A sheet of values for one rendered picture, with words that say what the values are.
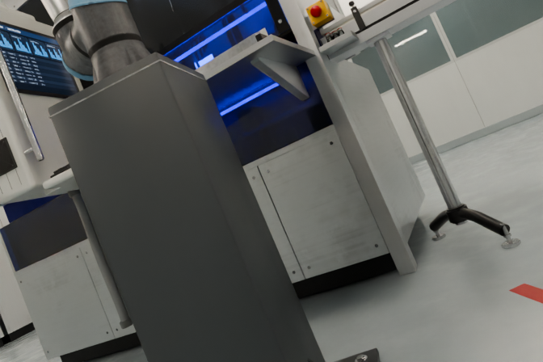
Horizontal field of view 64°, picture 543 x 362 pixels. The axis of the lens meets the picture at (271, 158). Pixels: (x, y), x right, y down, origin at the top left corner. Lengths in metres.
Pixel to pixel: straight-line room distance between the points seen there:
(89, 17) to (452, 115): 5.52
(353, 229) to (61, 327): 1.70
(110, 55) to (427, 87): 5.48
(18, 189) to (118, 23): 0.93
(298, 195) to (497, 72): 4.76
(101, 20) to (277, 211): 1.05
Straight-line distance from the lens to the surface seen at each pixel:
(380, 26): 1.72
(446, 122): 6.17
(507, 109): 6.19
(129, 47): 0.96
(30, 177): 1.73
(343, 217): 1.66
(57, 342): 2.78
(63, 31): 1.14
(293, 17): 1.70
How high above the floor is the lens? 0.48
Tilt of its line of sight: 3 degrees up
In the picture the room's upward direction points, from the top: 23 degrees counter-clockwise
